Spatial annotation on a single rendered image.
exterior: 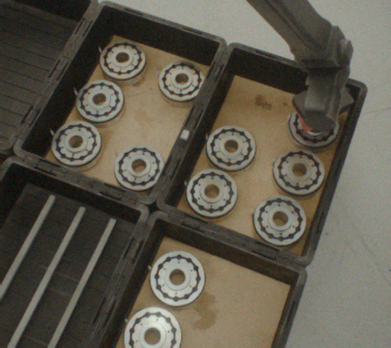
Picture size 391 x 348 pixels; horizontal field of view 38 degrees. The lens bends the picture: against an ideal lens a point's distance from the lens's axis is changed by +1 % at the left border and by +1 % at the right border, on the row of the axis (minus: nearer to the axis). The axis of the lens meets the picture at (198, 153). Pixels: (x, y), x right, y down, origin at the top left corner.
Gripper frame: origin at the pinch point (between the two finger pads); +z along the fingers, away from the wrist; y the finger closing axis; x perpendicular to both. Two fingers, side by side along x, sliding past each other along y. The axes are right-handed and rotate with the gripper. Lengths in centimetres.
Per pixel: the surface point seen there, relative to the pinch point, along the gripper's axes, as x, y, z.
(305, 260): -24.6, -18.7, -5.8
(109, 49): 37.3, -30.2, 1.1
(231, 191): -5.0, -22.3, 1.2
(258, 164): -1.5, -13.9, 4.1
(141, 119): 19.6, -30.9, 4.0
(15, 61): 47, -50, 4
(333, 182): -14.4, -6.3, -5.8
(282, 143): 0.4, -6.9, 4.1
